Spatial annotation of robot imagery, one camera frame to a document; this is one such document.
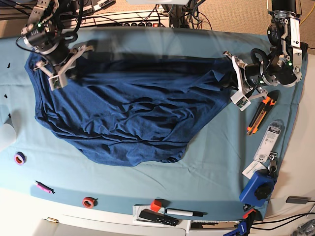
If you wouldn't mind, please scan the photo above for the metal keys carabiner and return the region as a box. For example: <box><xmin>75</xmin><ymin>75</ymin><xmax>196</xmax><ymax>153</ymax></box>
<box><xmin>268</xmin><ymin>152</ymin><xmax>278</xmax><ymax>177</ymax></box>

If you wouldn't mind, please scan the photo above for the red cube block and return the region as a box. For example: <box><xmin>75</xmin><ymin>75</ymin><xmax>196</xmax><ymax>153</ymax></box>
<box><xmin>150</xmin><ymin>199</ymin><xmax>162</xmax><ymax>212</ymax></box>

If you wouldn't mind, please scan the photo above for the blue box with knob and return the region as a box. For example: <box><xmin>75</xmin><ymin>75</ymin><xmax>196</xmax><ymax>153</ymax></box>
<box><xmin>239</xmin><ymin>168</ymin><xmax>277</xmax><ymax>207</ymax></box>

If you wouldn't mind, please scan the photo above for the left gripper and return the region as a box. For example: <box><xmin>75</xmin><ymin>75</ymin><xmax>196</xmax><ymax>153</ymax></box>
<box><xmin>220</xmin><ymin>51</ymin><xmax>268</xmax><ymax>100</ymax></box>

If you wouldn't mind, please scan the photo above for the black remote control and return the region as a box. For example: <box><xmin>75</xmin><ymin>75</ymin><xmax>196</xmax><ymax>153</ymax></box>
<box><xmin>139</xmin><ymin>209</ymin><xmax>180</xmax><ymax>226</ymax></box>

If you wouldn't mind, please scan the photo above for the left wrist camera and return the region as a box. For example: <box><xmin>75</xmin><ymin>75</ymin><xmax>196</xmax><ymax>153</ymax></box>
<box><xmin>230</xmin><ymin>90</ymin><xmax>251</xmax><ymax>112</ymax></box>

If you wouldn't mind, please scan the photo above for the packaged tool blister card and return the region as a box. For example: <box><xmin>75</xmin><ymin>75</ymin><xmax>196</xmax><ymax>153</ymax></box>
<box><xmin>253</xmin><ymin>119</ymin><xmax>284</xmax><ymax>163</ymax></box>

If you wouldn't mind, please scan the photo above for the grey adapter box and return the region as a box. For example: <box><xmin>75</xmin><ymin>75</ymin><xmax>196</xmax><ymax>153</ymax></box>
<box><xmin>286</xmin><ymin>196</ymin><xmax>309</xmax><ymax>205</ymax></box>

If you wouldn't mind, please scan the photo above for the orange black utility knife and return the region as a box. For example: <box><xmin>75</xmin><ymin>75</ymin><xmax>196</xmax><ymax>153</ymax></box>
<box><xmin>247</xmin><ymin>90</ymin><xmax>280</xmax><ymax>135</ymax></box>

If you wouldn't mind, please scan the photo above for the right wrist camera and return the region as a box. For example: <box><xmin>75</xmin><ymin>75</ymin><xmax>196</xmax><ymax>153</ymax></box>
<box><xmin>48</xmin><ymin>74</ymin><xmax>67</xmax><ymax>90</ymax></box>

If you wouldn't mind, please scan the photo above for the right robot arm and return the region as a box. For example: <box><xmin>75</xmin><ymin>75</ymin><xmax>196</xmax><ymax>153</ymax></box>
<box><xmin>16</xmin><ymin>0</ymin><xmax>94</xmax><ymax>81</ymax></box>

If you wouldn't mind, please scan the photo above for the white translucent cup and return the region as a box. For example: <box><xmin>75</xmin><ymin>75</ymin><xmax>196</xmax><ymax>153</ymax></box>
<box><xmin>0</xmin><ymin>123</ymin><xmax>17</xmax><ymax>151</ymax></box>

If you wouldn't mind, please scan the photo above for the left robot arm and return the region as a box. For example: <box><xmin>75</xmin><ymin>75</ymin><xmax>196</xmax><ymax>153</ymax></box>
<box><xmin>224</xmin><ymin>0</ymin><xmax>308</xmax><ymax>107</ymax></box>

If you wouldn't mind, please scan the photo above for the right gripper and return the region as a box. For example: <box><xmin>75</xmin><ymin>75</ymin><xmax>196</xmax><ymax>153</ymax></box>
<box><xmin>33</xmin><ymin>44</ymin><xmax>94</xmax><ymax>79</ymax></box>

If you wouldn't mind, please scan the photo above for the pink marker pen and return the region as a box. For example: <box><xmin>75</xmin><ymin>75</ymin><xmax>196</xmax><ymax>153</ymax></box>
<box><xmin>34</xmin><ymin>181</ymin><xmax>55</xmax><ymax>194</ymax></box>

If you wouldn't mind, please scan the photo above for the white black marker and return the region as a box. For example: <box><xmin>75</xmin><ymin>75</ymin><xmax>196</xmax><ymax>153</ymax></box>
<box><xmin>165</xmin><ymin>208</ymin><xmax>204</xmax><ymax>217</ymax></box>

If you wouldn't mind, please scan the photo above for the power strip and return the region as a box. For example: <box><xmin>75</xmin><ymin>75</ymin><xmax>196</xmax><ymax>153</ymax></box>
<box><xmin>80</xmin><ymin>9</ymin><xmax>170</xmax><ymax>28</ymax></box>

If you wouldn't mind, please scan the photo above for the red tape roll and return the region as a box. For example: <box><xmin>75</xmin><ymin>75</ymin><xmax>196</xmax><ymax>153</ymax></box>
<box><xmin>82</xmin><ymin>197</ymin><xmax>97</xmax><ymax>209</ymax></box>

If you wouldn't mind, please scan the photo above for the blue t-shirt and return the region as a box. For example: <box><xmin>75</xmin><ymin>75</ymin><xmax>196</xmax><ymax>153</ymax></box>
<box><xmin>25</xmin><ymin>54</ymin><xmax>234</xmax><ymax>167</ymax></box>

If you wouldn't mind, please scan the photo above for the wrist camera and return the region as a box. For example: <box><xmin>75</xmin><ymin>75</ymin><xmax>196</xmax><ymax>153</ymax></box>
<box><xmin>230</xmin><ymin>90</ymin><xmax>251</xmax><ymax>112</ymax></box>
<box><xmin>48</xmin><ymin>74</ymin><xmax>67</xmax><ymax>90</ymax></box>

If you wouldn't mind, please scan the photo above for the white paper tag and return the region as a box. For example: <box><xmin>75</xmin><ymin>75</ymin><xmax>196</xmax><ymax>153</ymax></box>
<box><xmin>242</xmin><ymin>160</ymin><xmax>266</xmax><ymax>179</ymax></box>

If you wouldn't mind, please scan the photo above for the purple tape roll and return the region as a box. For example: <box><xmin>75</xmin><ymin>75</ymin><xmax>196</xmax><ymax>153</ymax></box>
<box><xmin>14</xmin><ymin>152</ymin><xmax>26</xmax><ymax>165</ymax></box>

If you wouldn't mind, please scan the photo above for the blue orange bottom clamp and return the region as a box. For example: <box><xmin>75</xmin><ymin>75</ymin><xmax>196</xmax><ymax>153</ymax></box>
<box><xmin>223</xmin><ymin>209</ymin><xmax>257</xmax><ymax>236</ymax></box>

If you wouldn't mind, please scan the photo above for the light blue table cloth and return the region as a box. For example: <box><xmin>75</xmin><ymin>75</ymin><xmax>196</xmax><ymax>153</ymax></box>
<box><xmin>0</xmin><ymin>27</ymin><xmax>303</xmax><ymax>220</ymax></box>

